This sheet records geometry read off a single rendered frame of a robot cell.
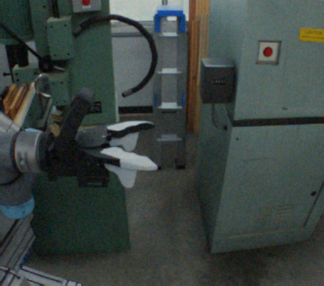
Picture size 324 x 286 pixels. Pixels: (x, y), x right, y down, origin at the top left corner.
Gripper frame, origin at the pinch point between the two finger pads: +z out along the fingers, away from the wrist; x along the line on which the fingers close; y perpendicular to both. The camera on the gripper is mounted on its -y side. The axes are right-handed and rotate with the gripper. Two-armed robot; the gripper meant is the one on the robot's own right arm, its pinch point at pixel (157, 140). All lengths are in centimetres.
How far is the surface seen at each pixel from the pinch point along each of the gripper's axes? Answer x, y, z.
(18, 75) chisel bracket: -80, 9, -58
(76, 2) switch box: -65, -21, -26
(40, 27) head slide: -75, -12, -44
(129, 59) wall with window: -224, 37, -17
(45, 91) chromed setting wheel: -72, 14, -43
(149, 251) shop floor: -78, 114, -2
